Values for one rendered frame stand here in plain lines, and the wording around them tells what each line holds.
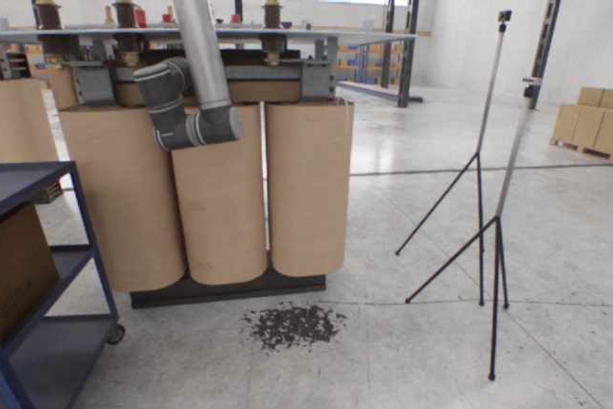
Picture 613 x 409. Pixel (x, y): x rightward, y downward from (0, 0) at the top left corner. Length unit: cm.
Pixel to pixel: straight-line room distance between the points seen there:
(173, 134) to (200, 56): 25
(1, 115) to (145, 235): 229
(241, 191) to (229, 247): 29
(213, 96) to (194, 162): 50
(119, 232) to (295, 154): 88
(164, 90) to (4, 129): 273
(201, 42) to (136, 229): 93
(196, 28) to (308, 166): 75
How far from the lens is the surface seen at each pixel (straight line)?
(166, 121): 111
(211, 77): 105
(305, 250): 168
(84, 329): 186
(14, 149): 373
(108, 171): 158
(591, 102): 744
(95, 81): 156
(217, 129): 106
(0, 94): 367
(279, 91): 155
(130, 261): 175
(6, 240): 130
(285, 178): 152
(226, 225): 158
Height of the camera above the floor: 125
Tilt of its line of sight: 24 degrees down
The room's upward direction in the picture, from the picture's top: 1 degrees clockwise
